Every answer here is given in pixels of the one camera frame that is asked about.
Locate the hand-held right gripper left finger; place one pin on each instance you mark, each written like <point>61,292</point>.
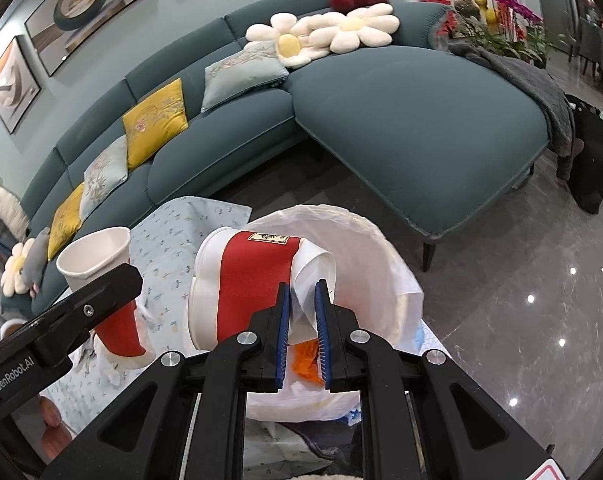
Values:
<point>283,335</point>

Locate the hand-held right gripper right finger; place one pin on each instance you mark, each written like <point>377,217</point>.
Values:
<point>323,335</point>

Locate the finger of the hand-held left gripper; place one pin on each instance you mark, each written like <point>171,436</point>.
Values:
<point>96,302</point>

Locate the crushed red white paper cup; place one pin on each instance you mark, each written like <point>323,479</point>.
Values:
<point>256,280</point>

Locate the white plastic trash bag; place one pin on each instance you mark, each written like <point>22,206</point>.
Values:
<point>366,270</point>

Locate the person's left hand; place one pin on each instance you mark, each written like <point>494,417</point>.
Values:
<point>53,425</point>

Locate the orange wrapper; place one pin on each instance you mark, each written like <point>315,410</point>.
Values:
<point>305,360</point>

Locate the grey plush toy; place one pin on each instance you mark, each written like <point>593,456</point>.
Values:
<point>36,260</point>

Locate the small white flower pillow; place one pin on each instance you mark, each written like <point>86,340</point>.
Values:
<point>13,272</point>

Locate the yellow embroidered cushion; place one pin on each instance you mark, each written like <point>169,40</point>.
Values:
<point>63,220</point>
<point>156,122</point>

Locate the floral light blue tablecloth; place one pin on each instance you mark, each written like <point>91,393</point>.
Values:
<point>181,240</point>

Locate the light blue embroidered cushion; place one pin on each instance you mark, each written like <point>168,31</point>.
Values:
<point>244,72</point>
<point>103,175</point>

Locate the white fluffy plush toy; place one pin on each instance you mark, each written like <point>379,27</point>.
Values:
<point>1,205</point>

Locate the teal sofa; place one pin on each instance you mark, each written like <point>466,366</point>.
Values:
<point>406,135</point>

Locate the black bag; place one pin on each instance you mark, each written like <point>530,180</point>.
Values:
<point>594,160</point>

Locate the grey blanket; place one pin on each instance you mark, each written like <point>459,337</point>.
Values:
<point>531,85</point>

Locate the potted orchid plant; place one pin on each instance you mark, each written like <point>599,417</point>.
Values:
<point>506,30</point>

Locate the dark dining chair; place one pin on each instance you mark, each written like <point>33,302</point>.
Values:
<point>599,47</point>

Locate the framed abstract wall painting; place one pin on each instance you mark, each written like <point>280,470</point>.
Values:
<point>11,85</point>
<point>91,10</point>

